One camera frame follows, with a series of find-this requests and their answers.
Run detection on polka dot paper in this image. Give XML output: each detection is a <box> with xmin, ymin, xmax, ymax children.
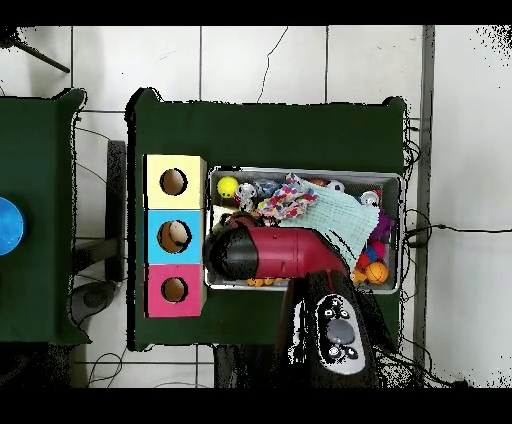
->
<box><xmin>256</xmin><ymin>172</ymin><xmax>320</xmax><ymax>221</ymax></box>

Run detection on dark tripod leg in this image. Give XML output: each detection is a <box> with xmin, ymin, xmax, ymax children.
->
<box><xmin>0</xmin><ymin>26</ymin><xmax>72</xmax><ymax>75</ymax></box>

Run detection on orange toy basketball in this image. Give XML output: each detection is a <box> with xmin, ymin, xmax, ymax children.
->
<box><xmin>364</xmin><ymin>260</ymin><xmax>390</xmax><ymax>286</ymax></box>

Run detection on yellow ball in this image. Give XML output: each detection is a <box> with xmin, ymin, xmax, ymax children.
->
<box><xmin>216</xmin><ymin>175</ymin><xmax>240</xmax><ymax>199</ymax></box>

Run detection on wooden box three round holes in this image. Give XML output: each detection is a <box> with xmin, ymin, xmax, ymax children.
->
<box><xmin>142</xmin><ymin>154</ymin><xmax>209</xmax><ymax>320</ymax></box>

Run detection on orange rubber toy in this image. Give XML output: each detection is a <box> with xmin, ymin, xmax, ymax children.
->
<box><xmin>246</xmin><ymin>276</ymin><xmax>288</xmax><ymax>288</ymax></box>

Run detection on black cable with plug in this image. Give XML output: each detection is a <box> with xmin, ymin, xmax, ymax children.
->
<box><xmin>402</xmin><ymin>207</ymin><xmax>512</xmax><ymax>249</ymax></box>

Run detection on silver wire mesh bin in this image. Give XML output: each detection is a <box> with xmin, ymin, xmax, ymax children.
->
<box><xmin>204</xmin><ymin>164</ymin><xmax>405</xmax><ymax>296</ymax></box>

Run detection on black upright panel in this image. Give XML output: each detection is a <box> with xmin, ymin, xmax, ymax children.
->
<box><xmin>106</xmin><ymin>139</ymin><xmax>128</xmax><ymax>284</ymax></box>

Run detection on red and silver can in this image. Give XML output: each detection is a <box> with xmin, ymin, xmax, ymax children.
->
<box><xmin>359</xmin><ymin>188</ymin><xmax>384</xmax><ymax>209</ymax></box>

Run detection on purple spiky toy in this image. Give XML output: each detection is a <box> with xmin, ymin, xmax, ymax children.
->
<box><xmin>369</xmin><ymin>210</ymin><xmax>397</xmax><ymax>242</ymax></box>

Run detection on grey floor foot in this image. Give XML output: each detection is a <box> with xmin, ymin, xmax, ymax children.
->
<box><xmin>70</xmin><ymin>279</ymin><xmax>118</xmax><ymax>326</ymax></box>

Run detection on blue round bowl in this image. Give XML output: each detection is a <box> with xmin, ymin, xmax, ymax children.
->
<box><xmin>0</xmin><ymin>195</ymin><xmax>27</xmax><ymax>257</ymax></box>

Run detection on dark green table cloth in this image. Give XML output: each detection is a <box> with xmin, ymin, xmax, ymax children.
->
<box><xmin>0</xmin><ymin>87</ymin><xmax>91</xmax><ymax>347</ymax></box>
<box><xmin>124</xmin><ymin>86</ymin><xmax>409</xmax><ymax>352</ymax></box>

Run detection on mint waffle cloth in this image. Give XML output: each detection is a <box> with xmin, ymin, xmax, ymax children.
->
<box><xmin>279</xmin><ymin>179</ymin><xmax>382</xmax><ymax>273</ymax></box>

